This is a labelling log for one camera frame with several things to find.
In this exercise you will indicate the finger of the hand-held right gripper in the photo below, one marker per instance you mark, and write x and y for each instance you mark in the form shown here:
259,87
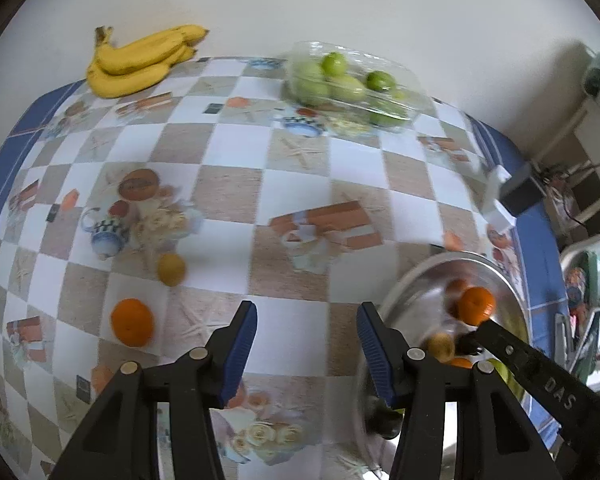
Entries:
530,365

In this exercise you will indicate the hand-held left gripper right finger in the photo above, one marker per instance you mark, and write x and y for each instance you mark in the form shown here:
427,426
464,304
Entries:
375,355

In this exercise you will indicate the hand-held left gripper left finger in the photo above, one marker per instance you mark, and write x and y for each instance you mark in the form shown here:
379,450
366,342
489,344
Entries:
240,355

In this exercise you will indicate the green mango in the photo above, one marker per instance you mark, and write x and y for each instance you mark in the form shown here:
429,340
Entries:
505,377

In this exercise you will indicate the large steel bowl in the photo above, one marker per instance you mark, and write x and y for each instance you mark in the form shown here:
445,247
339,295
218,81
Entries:
415,305

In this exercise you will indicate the brown kiwi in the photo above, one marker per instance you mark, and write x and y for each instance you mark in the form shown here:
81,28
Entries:
441,346

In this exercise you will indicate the dark purple plum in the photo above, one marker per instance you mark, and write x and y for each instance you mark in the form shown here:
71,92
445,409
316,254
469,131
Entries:
464,344

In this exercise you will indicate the orange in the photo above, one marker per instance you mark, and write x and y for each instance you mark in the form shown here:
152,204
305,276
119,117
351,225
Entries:
132,321
476,305
461,363

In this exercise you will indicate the yellow-green lemon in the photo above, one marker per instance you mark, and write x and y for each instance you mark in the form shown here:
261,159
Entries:
171,269

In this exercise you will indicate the blue tablecloth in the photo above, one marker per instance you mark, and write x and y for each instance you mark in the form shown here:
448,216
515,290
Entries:
540,245

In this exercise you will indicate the checkered printed tablecloth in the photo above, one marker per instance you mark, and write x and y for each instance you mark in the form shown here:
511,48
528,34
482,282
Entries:
230,185

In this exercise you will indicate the pile of green guavas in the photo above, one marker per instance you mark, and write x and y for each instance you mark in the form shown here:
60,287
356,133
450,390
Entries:
350,87

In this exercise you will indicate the clear plastic container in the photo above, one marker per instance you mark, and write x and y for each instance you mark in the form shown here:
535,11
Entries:
305,50

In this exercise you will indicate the yellow banana bunch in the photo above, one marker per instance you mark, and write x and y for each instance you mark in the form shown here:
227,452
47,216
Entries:
130,60

